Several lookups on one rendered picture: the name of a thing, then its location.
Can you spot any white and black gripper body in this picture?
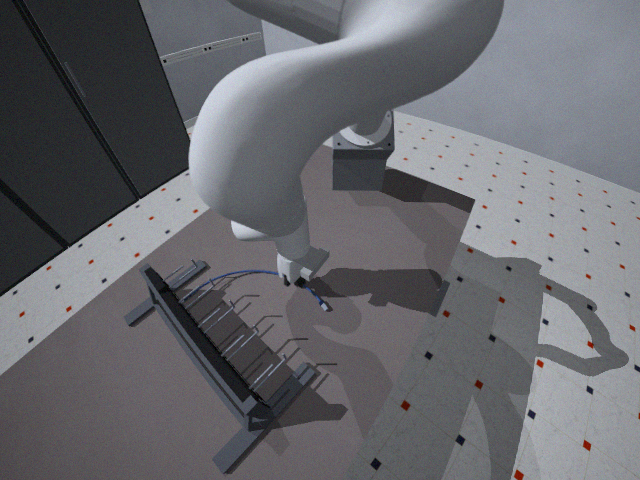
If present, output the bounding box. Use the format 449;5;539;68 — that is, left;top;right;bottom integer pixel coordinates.
277;254;303;284

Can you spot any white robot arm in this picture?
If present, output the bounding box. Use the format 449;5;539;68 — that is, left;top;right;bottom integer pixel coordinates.
189;0;504;281

